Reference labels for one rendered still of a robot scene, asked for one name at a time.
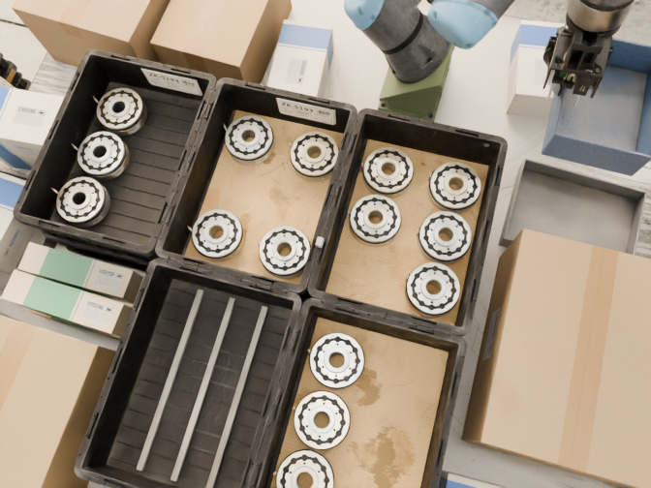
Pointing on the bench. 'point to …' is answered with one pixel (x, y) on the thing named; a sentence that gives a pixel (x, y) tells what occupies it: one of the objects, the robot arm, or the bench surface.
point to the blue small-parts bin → (606, 116)
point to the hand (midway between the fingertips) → (563, 86)
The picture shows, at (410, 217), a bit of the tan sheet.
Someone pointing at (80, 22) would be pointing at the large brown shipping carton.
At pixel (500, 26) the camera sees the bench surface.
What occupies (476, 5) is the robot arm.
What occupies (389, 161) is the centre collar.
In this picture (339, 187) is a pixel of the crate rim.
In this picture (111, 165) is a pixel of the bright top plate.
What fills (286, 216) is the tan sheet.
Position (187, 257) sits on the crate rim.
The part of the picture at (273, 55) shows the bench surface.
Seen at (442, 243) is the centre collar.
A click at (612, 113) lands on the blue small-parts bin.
